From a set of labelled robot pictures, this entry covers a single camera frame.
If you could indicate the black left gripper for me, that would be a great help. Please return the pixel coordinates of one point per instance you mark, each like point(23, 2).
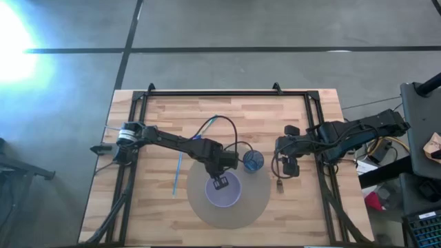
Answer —
point(215, 160)

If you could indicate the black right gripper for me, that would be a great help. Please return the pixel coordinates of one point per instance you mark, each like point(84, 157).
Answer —
point(303, 146)

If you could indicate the black fork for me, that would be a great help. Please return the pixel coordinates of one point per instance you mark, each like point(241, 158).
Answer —
point(279, 186)

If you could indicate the blue drinking straw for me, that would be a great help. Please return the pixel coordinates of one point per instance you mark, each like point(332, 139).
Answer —
point(177, 174)

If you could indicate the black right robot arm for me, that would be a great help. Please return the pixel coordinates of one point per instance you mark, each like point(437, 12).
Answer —
point(361, 132)

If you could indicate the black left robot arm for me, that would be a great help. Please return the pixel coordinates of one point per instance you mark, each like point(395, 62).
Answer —
point(172, 139)

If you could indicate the pale lavender bowl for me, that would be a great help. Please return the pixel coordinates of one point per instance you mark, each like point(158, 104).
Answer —
point(224, 198)

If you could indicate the blue translucent plastic cup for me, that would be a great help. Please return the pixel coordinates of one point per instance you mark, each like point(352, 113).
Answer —
point(253, 162)

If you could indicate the round grey placemat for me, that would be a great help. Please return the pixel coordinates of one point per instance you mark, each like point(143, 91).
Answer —
point(251, 199)

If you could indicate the white paper sheet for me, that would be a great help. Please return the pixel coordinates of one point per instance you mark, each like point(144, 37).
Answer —
point(366, 167)

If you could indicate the black power box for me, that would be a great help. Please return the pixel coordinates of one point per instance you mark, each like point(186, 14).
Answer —
point(380, 151)

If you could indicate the red object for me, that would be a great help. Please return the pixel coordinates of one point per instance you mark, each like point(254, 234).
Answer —
point(373, 201)

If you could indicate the grey cart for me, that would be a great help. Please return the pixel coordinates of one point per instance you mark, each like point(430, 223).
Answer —
point(423, 137)

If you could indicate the brown paper bag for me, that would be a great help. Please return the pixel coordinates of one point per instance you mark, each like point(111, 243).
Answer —
point(432, 146)

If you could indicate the black bag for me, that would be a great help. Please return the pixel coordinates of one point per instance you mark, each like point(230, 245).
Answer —
point(430, 191)

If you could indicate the black pole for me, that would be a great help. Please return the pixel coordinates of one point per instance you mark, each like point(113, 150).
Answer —
point(429, 86)

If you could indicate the black crate with blue cells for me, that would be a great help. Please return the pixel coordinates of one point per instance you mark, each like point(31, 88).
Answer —
point(425, 230)

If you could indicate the black floor stand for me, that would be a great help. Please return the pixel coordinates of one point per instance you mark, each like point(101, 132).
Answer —
point(20, 168)

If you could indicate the black table frame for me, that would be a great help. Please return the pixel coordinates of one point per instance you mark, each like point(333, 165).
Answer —
point(224, 93)

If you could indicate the black table edge bracket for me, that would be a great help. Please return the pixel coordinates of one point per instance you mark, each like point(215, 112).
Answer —
point(100, 149)

